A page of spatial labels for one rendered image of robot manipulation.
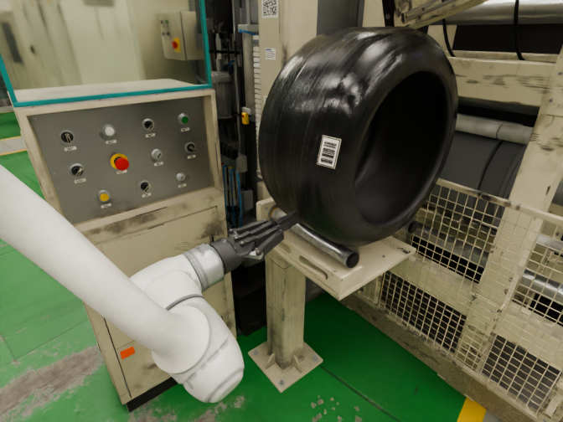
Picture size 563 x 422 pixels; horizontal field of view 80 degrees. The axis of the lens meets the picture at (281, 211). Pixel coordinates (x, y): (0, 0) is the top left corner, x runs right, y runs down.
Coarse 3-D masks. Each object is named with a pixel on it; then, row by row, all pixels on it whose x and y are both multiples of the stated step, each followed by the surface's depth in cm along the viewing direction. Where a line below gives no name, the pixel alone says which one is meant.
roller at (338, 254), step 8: (280, 208) 111; (272, 216) 111; (280, 216) 108; (296, 224) 103; (296, 232) 103; (304, 232) 100; (312, 232) 98; (312, 240) 97; (320, 240) 95; (328, 240) 94; (320, 248) 95; (328, 248) 93; (336, 248) 91; (344, 248) 91; (336, 256) 91; (344, 256) 89; (352, 256) 88; (344, 264) 89; (352, 264) 89
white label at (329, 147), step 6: (324, 138) 68; (330, 138) 67; (336, 138) 67; (324, 144) 68; (330, 144) 67; (336, 144) 67; (324, 150) 68; (330, 150) 68; (336, 150) 67; (318, 156) 69; (324, 156) 69; (330, 156) 68; (336, 156) 67; (318, 162) 70; (324, 162) 69; (330, 162) 68
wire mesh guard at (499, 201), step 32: (480, 192) 104; (480, 224) 107; (416, 256) 130; (480, 256) 110; (544, 256) 95; (416, 288) 134; (480, 288) 113; (544, 288) 98; (448, 352) 131; (480, 352) 120; (544, 384) 106
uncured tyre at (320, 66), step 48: (336, 48) 73; (384, 48) 68; (432, 48) 75; (288, 96) 75; (336, 96) 67; (384, 96) 69; (432, 96) 98; (288, 144) 75; (384, 144) 117; (432, 144) 104; (288, 192) 81; (336, 192) 72; (384, 192) 112; (336, 240) 86
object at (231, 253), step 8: (216, 240) 73; (224, 240) 72; (232, 240) 76; (240, 240) 76; (216, 248) 70; (224, 248) 71; (232, 248) 71; (240, 248) 74; (248, 248) 73; (224, 256) 70; (232, 256) 71; (240, 256) 72; (224, 264) 70; (232, 264) 71; (224, 272) 73
